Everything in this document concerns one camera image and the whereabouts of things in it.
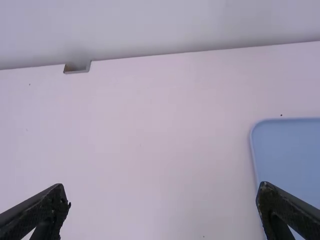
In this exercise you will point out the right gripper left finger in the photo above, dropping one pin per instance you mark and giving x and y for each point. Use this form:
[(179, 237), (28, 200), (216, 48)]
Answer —
[(32, 217)]

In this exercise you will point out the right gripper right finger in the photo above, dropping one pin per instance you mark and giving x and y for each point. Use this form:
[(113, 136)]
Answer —
[(282, 212)]

